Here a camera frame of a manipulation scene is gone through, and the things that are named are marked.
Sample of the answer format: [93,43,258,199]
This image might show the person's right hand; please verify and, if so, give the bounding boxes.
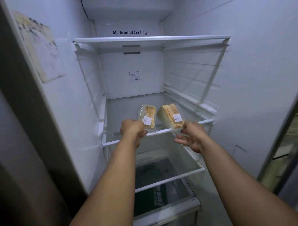
[174,121,208,154]

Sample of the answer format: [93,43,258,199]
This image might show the person's left hand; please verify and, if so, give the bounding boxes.
[120,119,148,149]

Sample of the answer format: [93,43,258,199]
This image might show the plastic-wrapped sandwich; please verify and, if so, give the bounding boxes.
[156,103,187,135]
[138,104,158,133]

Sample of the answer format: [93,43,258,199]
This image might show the person's left forearm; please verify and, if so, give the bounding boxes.
[69,139,140,226]

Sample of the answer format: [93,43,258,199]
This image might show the person's right forearm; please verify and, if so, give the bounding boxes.
[199,133,298,226]

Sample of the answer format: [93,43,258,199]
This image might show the glass refrigerator shelf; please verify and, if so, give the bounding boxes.
[134,139,206,194]
[102,83,220,147]
[72,35,231,54]

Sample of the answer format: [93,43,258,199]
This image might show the dark green packet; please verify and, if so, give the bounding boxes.
[134,183,168,216]

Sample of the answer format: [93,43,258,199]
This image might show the clear refrigerator drawer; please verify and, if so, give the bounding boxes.
[132,178,201,226]

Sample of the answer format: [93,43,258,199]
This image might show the white refrigerator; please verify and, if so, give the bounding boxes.
[0,0,298,226]

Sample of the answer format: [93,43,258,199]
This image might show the grey refrigerator door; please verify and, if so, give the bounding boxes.
[0,0,89,226]
[257,93,298,203]

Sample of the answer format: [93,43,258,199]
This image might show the yellowed paper sticker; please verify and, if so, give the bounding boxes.
[13,10,67,84]

